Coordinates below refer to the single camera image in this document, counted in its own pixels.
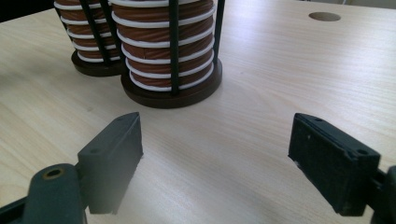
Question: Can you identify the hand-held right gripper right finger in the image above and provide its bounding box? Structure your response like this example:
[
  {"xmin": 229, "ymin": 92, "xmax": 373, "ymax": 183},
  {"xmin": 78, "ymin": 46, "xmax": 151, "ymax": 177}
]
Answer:
[{"xmin": 288, "ymin": 112, "xmax": 382, "ymax": 217}]

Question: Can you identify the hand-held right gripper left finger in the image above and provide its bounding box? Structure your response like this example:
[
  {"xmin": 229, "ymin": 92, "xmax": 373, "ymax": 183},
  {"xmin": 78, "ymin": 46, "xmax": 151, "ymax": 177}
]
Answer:
[{"xmin": 77, "ymin": 111, "xmax": 145, "ymax": 216}]

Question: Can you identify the black wire cup holder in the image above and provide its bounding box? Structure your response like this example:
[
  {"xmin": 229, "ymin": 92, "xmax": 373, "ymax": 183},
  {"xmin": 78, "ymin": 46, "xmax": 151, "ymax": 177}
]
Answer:
[
  {"xmin": 54, "ymin": 0, "xmax": 125, "ymax": 77},
  {"xmin": 120, "ymin": 0, "xmax": 226, "ymax": 109}
]

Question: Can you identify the stack of brown paper cups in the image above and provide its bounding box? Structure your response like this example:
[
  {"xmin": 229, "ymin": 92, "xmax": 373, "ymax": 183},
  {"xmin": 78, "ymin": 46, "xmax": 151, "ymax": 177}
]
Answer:
[
  {"xmin": 110, "ymin": 0, "xmax": 217, "ymax": 92},
  {"xmin": 53, "ymin": 0, "xmax": 122, "ymax": 63}
]

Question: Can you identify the round table cable hole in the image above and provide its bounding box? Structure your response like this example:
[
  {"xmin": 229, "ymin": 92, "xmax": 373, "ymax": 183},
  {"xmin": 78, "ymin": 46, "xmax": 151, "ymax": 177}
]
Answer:
[{"xmin": 308, "ymin": 11, "xmax": 342, "ymax": 22}]

